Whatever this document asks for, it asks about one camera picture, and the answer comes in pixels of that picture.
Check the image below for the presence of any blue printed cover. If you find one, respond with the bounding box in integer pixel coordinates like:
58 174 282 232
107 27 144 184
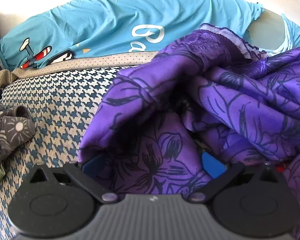
0 0 300 73

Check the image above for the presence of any grey floral cloth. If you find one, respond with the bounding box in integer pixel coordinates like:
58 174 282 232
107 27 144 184
0 105 37 162

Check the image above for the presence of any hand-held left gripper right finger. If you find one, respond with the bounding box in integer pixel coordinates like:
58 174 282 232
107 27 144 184
189 152 282 203

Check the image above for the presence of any purple floral sweater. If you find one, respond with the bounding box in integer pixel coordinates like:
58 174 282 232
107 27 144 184
79 23 300 240

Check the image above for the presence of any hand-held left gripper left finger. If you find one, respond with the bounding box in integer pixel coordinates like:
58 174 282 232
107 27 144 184
29 155 119 203

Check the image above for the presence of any grey backrest cushion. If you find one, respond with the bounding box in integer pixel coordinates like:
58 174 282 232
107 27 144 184
247 11 290 52

